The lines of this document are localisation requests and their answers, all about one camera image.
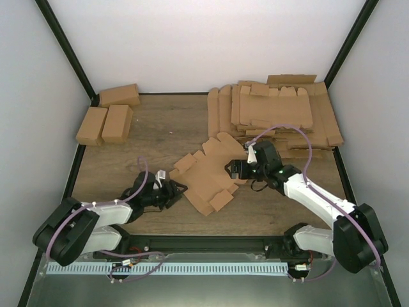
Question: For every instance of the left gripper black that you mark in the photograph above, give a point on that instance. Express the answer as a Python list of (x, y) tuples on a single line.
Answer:
[(171, 201)]

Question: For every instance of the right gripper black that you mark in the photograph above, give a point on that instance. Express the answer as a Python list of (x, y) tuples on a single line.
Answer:
[(243, 174)]

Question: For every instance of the cardboard box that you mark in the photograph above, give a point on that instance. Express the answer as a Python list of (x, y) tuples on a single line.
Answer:
[(122, 95), (90, 132), (210, 187), (117, 124)]

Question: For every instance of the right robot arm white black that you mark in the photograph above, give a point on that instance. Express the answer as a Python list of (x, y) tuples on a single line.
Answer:
[(354, 236)]

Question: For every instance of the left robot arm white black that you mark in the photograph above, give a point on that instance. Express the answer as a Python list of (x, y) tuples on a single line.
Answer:
[(76, 228)]

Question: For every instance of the folded cardboard box back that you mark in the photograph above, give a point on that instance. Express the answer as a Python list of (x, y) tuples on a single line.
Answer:
[(122, 95)]

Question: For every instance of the stack of flat cardboard sheets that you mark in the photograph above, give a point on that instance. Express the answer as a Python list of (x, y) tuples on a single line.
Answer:
[(293, 111)]

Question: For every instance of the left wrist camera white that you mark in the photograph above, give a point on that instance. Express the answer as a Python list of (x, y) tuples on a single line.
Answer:
[(160, 177)]

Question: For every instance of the black aluminium frame rail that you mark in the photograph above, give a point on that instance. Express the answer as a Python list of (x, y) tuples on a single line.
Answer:
[(204, 243)]

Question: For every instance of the light blue slotted cable duct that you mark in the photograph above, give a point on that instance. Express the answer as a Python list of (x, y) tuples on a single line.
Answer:
[(172, 269)]

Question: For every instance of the left black corner post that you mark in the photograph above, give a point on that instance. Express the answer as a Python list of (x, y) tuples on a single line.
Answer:
[(63, 41)]

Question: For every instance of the black corner post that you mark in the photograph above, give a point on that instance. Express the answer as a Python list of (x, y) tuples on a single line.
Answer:
[(63, 41), (353, 34)]

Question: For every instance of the right black corner post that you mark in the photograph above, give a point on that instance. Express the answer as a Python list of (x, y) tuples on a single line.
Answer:
[(353, 34)]

